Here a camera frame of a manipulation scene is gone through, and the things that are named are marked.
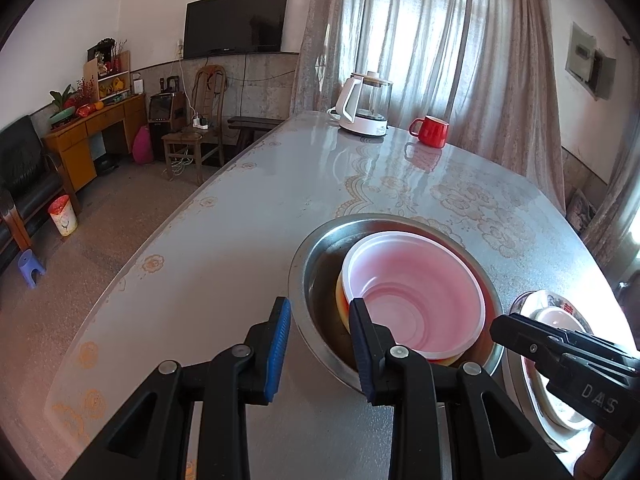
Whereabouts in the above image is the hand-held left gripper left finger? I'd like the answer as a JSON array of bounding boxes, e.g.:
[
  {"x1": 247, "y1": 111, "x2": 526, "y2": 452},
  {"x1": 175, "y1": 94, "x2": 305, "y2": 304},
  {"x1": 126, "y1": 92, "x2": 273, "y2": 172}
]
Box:
[{"x1": 62, "y1": 297, "x2": 292, "y2": 480}]

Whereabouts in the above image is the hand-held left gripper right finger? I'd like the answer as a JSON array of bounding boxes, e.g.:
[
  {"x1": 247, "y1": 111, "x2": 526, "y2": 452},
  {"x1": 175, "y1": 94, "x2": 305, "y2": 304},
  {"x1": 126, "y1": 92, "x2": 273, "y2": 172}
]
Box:
[{"x1": 349, "y1": 298, "x2": 573, "y2": 480}]

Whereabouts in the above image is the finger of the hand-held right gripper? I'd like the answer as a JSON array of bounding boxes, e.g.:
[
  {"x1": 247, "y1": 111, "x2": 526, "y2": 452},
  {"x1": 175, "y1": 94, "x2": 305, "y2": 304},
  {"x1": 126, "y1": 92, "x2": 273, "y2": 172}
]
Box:
[{"x1": 490, "y1": 312, "x2": 601, "y2": 376}]

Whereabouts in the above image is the white plate with rose print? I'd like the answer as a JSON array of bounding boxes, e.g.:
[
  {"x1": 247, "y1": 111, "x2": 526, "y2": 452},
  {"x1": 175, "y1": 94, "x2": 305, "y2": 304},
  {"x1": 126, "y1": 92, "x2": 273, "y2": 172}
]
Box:
[{"x1": 522, "y1": 306, "x2": 596, "y2": 428}]

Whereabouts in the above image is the white plate with red characters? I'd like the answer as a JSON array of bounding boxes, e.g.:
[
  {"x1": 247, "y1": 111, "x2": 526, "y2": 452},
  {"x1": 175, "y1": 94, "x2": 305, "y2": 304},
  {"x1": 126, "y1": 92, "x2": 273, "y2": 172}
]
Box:
[{"x1": 507, "y1": 289, "x2": 603, "y2": 433}]

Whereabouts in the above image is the yellow plastic bowl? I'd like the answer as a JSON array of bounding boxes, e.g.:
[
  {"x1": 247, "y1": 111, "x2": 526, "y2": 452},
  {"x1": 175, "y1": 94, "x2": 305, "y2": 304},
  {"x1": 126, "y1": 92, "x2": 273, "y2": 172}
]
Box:
[{"x1": 336, "y1": 260, "x2": 481, "y2": 367}]

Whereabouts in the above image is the stainless steel bowl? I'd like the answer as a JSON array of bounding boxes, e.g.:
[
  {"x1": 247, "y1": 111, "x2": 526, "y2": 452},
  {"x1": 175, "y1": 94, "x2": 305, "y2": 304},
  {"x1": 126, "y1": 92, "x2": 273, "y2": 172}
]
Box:
[{"x1": 288, "y1": 213, "x2": 505, "y2": 393}]

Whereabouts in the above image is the red plastic bowl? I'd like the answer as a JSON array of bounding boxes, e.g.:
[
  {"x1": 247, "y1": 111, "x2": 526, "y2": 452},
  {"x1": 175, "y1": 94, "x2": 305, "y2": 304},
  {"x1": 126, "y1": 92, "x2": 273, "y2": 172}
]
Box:
[{"x1": 342, "y1": 231, "x2": 487, "y2": 361}]

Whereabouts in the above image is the patterned cushion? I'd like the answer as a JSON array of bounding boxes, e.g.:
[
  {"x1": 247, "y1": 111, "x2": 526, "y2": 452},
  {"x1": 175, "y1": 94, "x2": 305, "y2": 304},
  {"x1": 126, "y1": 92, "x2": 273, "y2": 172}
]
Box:
[{"x1": 567, "y1": 189, "x2": 597, "y2": 234}]

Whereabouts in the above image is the beige side curtain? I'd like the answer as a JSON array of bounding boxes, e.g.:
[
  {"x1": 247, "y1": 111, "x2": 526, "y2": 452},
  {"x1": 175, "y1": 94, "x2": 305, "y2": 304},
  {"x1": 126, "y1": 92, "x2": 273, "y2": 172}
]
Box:
[{"x1": 580, "y1": 35, "x2": 640, "y2": 272}]

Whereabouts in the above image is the red mug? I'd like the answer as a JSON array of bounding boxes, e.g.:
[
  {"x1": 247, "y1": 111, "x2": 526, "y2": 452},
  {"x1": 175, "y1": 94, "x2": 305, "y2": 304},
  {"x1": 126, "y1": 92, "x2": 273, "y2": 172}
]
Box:
[{"x1": 409, "y1": 115, "x2": 449, "y2": 149}]

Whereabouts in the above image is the dark wooden bench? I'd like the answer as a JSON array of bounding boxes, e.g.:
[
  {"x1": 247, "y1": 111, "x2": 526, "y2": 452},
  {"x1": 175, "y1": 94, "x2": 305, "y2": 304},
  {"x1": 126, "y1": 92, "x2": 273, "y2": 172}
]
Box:
[{"x1": 227, "y1": 116, "x2": 284, "y2": 156}]

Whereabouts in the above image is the brown wooden chair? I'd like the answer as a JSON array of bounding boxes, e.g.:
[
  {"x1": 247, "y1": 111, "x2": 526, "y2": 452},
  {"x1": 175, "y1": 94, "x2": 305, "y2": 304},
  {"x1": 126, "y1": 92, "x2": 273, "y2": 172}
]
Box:
[{"x1": 162, "y1": 65, "x2": 227, "y2": 186}]

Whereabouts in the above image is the pink bag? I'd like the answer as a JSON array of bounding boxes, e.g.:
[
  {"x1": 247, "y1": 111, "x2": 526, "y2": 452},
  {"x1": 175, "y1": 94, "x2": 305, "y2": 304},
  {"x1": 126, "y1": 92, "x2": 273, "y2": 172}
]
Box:
[{"x1": 132, "y1": 124, "x2": 155, "y2": 165}]

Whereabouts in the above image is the white glass electric kettle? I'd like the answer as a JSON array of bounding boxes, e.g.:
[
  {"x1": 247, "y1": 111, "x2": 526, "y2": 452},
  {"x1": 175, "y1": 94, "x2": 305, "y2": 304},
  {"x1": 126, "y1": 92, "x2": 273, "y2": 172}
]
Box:
[{"x1": 327, "y1": 71, "x2": 392, "y2": 138}]

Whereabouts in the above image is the white and red waste bin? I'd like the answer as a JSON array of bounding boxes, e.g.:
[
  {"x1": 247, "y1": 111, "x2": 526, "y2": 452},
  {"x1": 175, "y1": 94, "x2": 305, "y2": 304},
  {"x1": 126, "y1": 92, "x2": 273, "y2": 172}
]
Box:
[{"x1": 48, "y1": 195, "x2": 79, "y2": 237}]

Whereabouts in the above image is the purple plastic stool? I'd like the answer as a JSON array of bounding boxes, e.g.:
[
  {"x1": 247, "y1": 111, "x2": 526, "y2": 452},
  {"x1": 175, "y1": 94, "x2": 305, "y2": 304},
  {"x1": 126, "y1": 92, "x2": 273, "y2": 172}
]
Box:
[{"x1": 17, "y1": 249, "x2": 47, "y2": 289}]

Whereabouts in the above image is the black portable speaker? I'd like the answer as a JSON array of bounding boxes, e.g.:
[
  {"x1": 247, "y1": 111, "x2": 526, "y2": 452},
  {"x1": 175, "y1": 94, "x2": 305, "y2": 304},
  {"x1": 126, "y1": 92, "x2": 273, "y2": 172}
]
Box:
[{"x1": 147, "y1": 76, "x2": 182, "y2": 123}]

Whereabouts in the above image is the wooden desk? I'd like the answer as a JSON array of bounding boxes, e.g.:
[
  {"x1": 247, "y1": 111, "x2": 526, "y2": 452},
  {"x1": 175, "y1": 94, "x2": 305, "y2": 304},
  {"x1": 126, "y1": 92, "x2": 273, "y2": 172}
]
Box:
[{"x1": 42, "y1": 94, "x2": 147, "y2": 197}]

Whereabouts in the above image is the beige sheer window curtain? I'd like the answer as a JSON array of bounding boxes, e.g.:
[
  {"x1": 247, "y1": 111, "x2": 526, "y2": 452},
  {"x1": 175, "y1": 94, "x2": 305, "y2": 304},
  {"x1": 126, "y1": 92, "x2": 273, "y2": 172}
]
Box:
[{"x1": 290, "y1": 0, "x2": 568, "y2": 213}]

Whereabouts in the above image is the black armchair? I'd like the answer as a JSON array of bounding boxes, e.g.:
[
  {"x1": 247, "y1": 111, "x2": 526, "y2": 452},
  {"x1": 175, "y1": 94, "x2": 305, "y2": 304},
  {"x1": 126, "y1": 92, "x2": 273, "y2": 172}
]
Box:
[{"x1": 0, "y1": 115, "x2": 81, "y2": 272}]

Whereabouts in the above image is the small wooden desk shelf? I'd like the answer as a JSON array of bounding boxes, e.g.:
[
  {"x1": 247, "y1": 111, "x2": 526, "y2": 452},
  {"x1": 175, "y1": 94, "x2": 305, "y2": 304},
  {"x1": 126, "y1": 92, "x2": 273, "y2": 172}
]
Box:
[{"x1": 82, "y1": 37, "x2": 132, "y2": 102}]

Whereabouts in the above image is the green potted plant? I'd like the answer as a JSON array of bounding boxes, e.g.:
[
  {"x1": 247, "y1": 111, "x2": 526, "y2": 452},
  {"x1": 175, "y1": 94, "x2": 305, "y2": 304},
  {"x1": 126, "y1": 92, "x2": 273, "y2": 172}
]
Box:
[{"x1": 48, "y1": 80, "x2": 82, "y2": 127}]

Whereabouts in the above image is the black flat television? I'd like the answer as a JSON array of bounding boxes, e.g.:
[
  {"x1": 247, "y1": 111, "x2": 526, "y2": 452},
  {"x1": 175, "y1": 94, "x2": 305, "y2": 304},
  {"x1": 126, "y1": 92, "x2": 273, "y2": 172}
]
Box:
[{"x1": 183, "y1": 0, "x2": 290, "y2": 59}]

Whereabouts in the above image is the grey wall electrical panel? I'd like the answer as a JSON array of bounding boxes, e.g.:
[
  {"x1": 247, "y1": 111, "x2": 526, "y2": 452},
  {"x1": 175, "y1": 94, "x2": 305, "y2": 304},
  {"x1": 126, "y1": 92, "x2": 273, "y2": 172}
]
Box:
[{"x1": 565, "y1": 21, "x2": 617, "y2": 102}]

